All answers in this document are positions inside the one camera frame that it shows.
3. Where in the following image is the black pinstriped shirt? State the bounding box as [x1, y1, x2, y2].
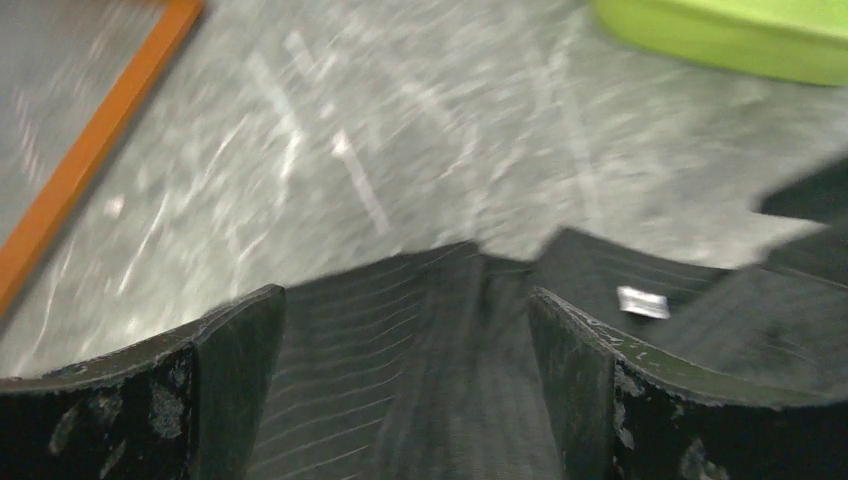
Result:
[245, 155, 848, 480]

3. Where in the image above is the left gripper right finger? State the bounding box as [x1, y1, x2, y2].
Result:
[527, 288, 847, 479]

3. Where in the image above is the orange wooden shoe rack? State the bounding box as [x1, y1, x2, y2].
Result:
[1, 0, 207, 312]

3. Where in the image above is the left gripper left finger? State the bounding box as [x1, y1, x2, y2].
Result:
[1, 285, 286, 479]

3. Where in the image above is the lime green plastic basin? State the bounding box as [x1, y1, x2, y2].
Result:
[591, 0, 847, 86]

